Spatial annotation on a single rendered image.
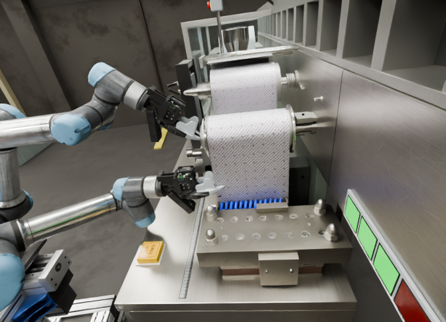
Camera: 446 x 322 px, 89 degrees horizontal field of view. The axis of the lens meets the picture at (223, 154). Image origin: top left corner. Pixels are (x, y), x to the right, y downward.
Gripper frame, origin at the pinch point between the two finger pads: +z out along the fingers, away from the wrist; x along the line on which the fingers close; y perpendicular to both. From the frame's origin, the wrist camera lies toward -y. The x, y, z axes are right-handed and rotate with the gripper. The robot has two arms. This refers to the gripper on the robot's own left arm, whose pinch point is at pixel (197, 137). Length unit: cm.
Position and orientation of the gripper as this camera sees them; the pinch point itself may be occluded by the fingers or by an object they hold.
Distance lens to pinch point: 75.9
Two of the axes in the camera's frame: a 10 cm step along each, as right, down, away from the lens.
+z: 8.5, 4.8, 2.2
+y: 5.3, -7.2, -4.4
